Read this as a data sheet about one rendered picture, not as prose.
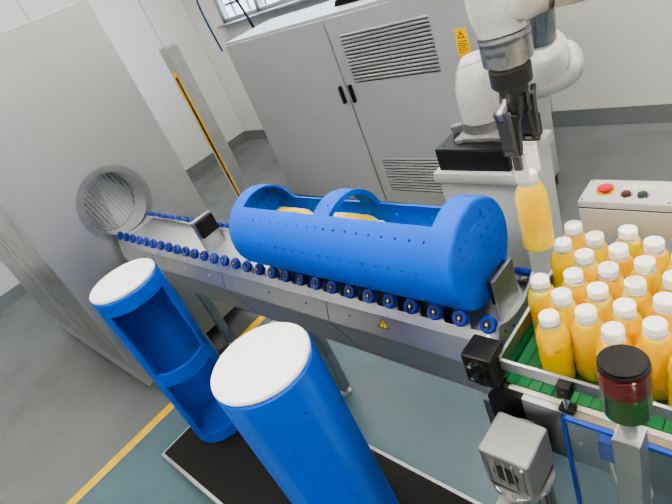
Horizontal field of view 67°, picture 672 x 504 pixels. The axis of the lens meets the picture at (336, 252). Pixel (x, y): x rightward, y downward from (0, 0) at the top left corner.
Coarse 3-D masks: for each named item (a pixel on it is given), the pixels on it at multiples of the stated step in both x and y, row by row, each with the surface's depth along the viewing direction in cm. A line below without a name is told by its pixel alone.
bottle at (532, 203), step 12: (516, 192) 104; (528, 192) 102; (540, 192) 102; (516, 204) 105; (528, 204) 103; (540, 204) 102; (528, 216) 104; (540, 216) 104; (528, 228) 106; (540, 228) 105; (552, 228) 107; (528, 240) 108; (540, 240) 107; (552, 240) 108
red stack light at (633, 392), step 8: (600, 376) 67; (648, 376) 64; (600, 384) 69; (608, 384) 66; (616, 384) 65; (624, 384) 65; (632, 384) 64; (640, 384) 64; (648, 384) 65; (608, 392) 67; (616, 392) 66; (624, 392) 65; (632, 392) 65; (640, 392) 65; (648, 392) 66; (616, 400) 67; (624, 400) 66; (632, 400) 66; (640, 400) 66
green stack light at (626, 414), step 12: (600, 396) 71; (648, 396) 66; (612, 408) 69; (624, 408) 67; (636, 408) 67; (648, 408) 67; (612, 420) 70; (624, 420) 69; (636, 420) 68; (648, 420) 69
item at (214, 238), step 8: (200, 216) 212; (208, 216) 212; (192, 224) 209; (200, 224) 210; (208, 224) 213; (216, 224) 216; (200, 232) 211; (208, 232) 213; (216, 232) 218; (200, 240) 215; (208, 240) 216; (216, 240) 218; (224, 240) 221; (208, 248) 216
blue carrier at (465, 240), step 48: (288, 192) 181; (336, 192) 148; (240, 240) 169; (288, 240) 151; (336, 240) 137; (384, 240) 125; (432, 240) 116; (480, 240) 121; (384, 288) 133; (432, 288) 119; (480, 288) 124
